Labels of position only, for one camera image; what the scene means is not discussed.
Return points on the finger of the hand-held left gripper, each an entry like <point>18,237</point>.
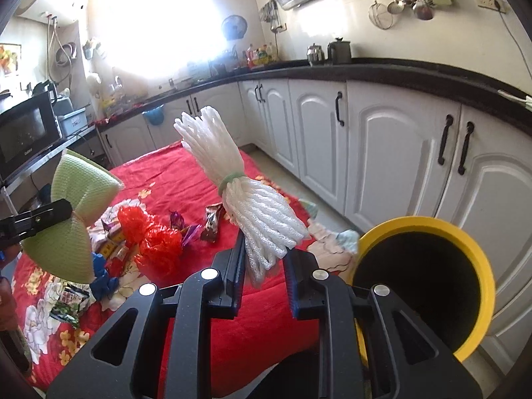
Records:
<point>37,218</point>

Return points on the black kitchen countertop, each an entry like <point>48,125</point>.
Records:
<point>415,72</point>

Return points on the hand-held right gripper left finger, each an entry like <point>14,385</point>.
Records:
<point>237,266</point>

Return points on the green snack packet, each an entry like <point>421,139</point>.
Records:
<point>68,303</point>

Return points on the black microwave oven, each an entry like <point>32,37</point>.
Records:
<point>25,133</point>

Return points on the white base cabinets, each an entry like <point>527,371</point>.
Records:
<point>316,133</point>

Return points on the red floral blanket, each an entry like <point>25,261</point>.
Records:
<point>166,174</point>

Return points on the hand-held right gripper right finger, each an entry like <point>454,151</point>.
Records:
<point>291,286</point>

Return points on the yellow round bin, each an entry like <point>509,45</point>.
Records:
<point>478,266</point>

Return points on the small blue wall fan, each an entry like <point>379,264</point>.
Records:
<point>234,27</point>

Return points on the blue hanging plastic bin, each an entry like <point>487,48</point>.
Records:
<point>154,115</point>

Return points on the red yellow snack wrapper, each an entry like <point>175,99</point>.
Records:
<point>113,241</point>

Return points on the beige wall power outlet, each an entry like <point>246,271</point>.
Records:
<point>490,2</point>

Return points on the red plastic mesh bag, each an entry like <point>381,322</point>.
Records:
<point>160,249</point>

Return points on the brown snack wrapper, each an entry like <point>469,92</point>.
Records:
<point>212,224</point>

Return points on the steel kettle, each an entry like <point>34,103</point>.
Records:
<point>316,55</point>

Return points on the bright kitchen window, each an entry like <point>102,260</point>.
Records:
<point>158,20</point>

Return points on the purple candy wrapper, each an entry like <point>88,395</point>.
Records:
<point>191,235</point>

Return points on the dark metal pot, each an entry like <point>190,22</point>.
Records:
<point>338,50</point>

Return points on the wall hook rack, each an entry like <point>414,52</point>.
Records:
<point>270,12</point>

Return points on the group of condiment bottles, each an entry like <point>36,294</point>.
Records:
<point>259,55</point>

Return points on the green foam net sleeve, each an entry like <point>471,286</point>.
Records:
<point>83,183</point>

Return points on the blue candy wrappers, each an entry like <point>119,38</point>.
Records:
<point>102,282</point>

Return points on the white foam net bundle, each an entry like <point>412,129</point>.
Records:
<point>253,212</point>

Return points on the fruit wall picture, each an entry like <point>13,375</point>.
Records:
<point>8,59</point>

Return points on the white plastic basket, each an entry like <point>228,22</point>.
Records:
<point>72,121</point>

